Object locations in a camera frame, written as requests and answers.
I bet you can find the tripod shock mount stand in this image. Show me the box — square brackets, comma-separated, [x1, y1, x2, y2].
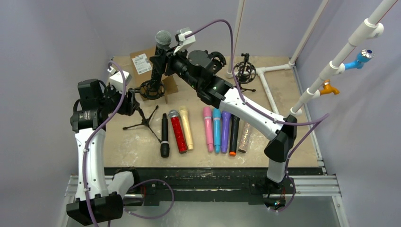
[234, 53, 257, 92]

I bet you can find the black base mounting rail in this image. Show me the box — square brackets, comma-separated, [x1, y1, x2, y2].
[124, 167, 323, 207]

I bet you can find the blue pipe fitting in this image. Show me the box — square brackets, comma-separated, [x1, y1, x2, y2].
[344, 49, 374, 70]

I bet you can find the purple microphone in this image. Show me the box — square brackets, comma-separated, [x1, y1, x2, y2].
[221, 111, 231, 154]

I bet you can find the pink microphone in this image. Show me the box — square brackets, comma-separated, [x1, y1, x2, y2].
[203, 106, 214, 153]

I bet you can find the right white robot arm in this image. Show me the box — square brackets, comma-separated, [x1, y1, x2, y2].
[149, 50, 297, 183]

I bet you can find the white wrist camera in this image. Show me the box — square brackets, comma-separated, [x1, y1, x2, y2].
[107, 67, 132, 94]
[173, 27, 196, 55]

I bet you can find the brown cardboard box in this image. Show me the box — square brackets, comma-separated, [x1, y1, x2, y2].
[130, 47, 178, 104]

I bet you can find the teal microphone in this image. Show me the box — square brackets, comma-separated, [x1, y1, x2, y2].
[212, 108, 221, 154]

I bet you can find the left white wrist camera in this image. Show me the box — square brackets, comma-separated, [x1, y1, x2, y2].
[107, 67, 132, 94]

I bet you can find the white PVC pipe frame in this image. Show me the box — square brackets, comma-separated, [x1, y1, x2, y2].
[236, 0, 401, 128]

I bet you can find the black orange-tipped microphone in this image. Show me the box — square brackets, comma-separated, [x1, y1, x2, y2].
[229, 115, 240, 157]

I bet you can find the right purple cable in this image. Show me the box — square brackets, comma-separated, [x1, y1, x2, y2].
[184, 18, 330, 213]

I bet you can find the black glitter microphone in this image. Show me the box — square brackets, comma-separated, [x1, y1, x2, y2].
[149, 30, 172, 92]

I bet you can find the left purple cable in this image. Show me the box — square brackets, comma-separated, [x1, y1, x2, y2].
[82, 60, 175, 227]

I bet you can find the cream microphone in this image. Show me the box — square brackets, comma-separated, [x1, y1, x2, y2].
[178, 105, 194, 151]

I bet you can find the red glitter microphone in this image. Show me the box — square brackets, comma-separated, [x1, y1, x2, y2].
[168, 110, 188, 154]

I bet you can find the orange pipe fitting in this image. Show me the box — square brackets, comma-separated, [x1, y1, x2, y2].
[319, 79, 340, 96]

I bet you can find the purple cable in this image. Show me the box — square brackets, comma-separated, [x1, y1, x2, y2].
[82, 60, 175, 227]
[184, 18, 330, 213]

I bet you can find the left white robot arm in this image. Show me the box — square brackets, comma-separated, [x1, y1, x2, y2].
[66, 79, 135, 227]

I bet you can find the small black microphone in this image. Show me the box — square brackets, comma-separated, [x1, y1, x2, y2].
[160, 113, 170, 158]

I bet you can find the tripod microphone stand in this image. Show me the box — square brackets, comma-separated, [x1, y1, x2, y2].
[122, 79, 166, 144]

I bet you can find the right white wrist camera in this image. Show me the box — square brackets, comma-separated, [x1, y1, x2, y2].
[173, 27, 196, 55]

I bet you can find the round base microphone stand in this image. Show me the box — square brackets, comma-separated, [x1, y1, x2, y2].
[205, 50, 227, 73]

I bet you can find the aluminium rail frame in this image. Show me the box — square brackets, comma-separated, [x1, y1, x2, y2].
[56, 175, 349, 227]

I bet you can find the multicolour glitter microphone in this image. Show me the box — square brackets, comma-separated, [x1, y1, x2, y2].
[238, 122, 253, 153]

